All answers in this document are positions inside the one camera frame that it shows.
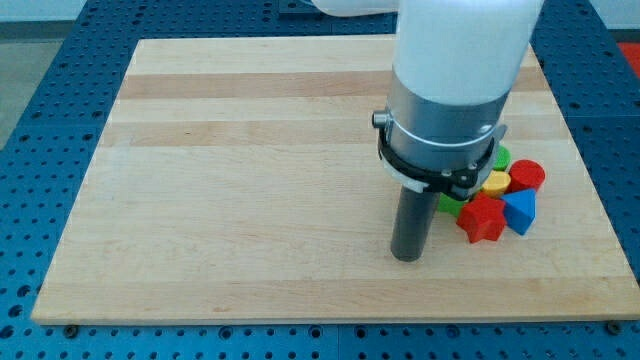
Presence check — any silver flange with black clamp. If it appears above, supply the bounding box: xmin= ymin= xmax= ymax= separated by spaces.
xmin=372 ymin=75 xmax=508 ymax=201

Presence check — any dark grey cylindrical probe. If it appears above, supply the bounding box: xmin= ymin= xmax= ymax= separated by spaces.
xmin=390 ymin=187 xmax=440 ymax=262

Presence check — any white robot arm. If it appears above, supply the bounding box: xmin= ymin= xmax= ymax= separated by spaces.
xmin=311 ymin=0 xmax=543 ymax=262

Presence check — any green circle block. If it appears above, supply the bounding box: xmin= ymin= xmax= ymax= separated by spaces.
xmin=493 ymin=145 xmax=511 ymax=172

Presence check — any green block behind probe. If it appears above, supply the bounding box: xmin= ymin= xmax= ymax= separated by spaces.
xmin=437 ymin=194 xmax=467 ymax=218

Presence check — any red star block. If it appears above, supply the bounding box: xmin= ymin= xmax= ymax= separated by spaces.
xmin=456 ymin=193 xmax=507 ymax=244

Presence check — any yellow block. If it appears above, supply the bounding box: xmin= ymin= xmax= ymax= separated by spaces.
xmin=481 ymin=170 xmax=511 ymax=199

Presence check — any red cylinder block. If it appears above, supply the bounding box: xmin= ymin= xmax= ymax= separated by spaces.
xmin=507 ymin=159 xmax=546 ymax=193

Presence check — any blue triangular block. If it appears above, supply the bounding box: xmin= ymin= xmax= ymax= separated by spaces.
xmin=501 ymin=189 xmax=536 ymax=235

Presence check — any wooden board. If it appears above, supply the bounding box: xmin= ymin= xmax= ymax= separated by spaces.
xmin=31 ymin=35 xmax=639 ymax=325

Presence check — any blue perforated table plate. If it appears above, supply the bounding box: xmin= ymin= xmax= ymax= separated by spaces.
xmin=1 ymin=1 xmax=639 ymax=359

